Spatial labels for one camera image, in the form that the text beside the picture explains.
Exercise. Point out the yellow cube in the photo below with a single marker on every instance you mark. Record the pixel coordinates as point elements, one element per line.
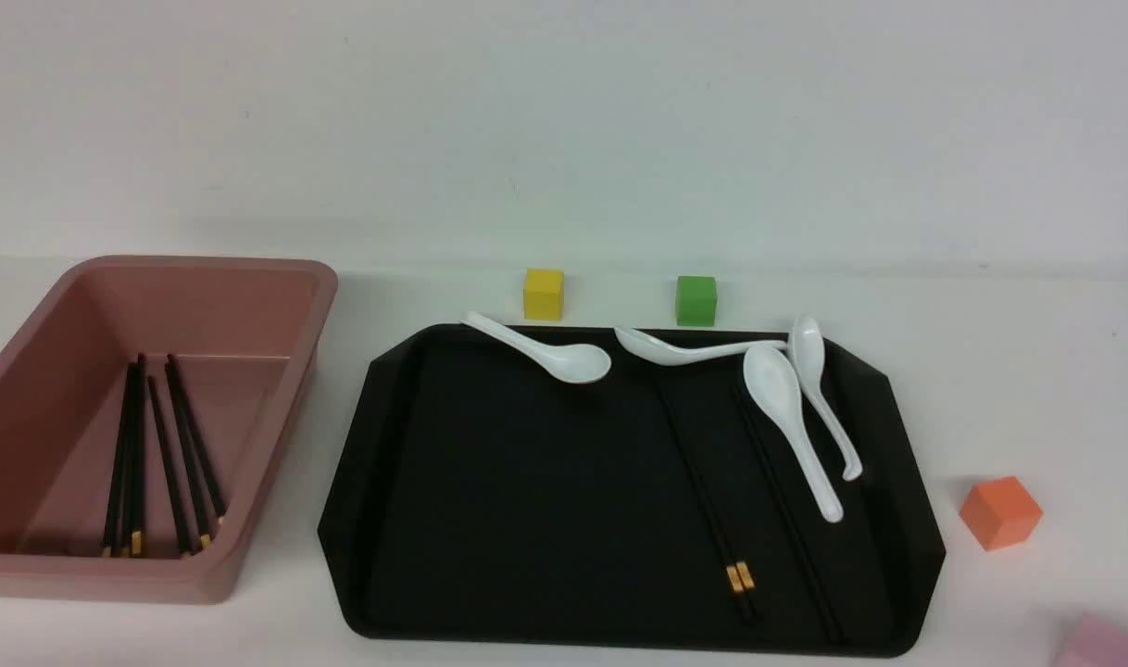
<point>542,295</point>

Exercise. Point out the white spoon far right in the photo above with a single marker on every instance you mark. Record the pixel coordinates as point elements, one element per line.
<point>806,348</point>

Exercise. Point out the white spoon large right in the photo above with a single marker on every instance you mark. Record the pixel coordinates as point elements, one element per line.
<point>771,380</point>

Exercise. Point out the white spoon top middle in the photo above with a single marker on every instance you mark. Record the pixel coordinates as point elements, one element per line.
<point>647,347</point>

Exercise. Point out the green cube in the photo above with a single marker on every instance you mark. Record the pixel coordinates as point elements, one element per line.
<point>696,301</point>

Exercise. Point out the pink cube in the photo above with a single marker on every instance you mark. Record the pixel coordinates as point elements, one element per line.
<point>1094,641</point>

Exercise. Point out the black chopstick in bin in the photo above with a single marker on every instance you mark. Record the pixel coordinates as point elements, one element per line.
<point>189,459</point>
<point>183,539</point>
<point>114,512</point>
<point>137,516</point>
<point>194,437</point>

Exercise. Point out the black plastic tray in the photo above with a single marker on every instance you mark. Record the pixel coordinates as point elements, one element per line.
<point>479,499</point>

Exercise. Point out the orange cube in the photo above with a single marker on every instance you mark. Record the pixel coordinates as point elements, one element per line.
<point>1000,513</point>

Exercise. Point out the white spoon left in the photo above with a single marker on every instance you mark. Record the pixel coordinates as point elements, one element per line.
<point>570,364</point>

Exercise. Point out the pink plastic bin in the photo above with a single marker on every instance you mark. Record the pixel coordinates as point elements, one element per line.
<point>244,332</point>

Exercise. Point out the black chopstick on tray right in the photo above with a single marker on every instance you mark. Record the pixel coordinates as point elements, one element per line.
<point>792,532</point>

